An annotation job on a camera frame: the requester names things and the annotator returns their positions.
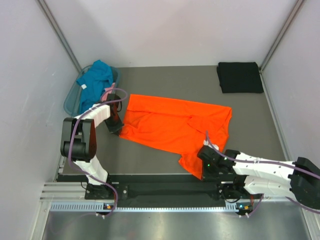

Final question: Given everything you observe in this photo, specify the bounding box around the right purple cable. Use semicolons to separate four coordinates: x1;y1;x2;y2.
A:
204;130;320;217

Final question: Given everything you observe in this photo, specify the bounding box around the translucent blue plastic bin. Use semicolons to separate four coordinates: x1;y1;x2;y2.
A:
63;65;121;117

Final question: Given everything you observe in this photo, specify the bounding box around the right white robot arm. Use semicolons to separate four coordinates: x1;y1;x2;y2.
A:
197;145;320;210

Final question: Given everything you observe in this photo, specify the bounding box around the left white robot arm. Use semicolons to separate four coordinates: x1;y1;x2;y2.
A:
60;93;124;199

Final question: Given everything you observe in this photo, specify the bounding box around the orange t shirt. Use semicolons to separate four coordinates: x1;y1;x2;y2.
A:
120;94;232;179

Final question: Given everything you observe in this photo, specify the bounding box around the folded black t shirt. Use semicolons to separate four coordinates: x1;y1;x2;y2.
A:
216;62;264;94

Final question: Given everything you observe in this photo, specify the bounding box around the grey slotted cable duct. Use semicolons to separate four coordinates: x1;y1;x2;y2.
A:
50;202;252;213

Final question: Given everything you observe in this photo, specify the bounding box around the pink cloth in bin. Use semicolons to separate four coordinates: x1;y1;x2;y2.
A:
100;83;116;102

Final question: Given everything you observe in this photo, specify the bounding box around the teal t shirt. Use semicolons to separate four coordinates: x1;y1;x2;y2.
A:
76;60;114;114

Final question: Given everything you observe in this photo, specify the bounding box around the aluminium frame rail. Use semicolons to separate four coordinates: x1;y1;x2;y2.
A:
40;182;86;202

